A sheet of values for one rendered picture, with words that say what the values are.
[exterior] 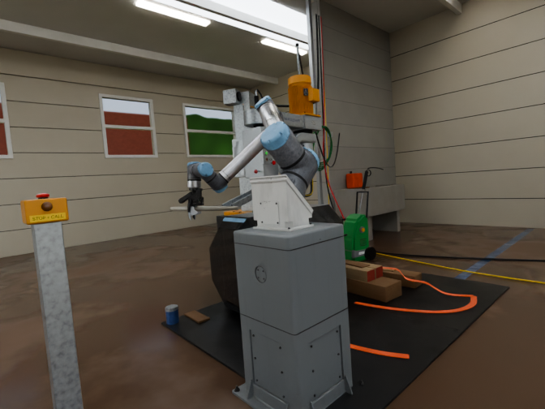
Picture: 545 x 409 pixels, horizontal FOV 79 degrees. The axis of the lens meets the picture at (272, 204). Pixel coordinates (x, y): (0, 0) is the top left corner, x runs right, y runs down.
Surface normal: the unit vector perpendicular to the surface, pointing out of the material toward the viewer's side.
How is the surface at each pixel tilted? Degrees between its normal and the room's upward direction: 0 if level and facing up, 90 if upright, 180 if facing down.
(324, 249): 90
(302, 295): 90
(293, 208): 90
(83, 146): 90
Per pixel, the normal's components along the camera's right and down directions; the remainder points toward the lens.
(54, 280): 0.66, 0.00
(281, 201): -0.72, 0.10
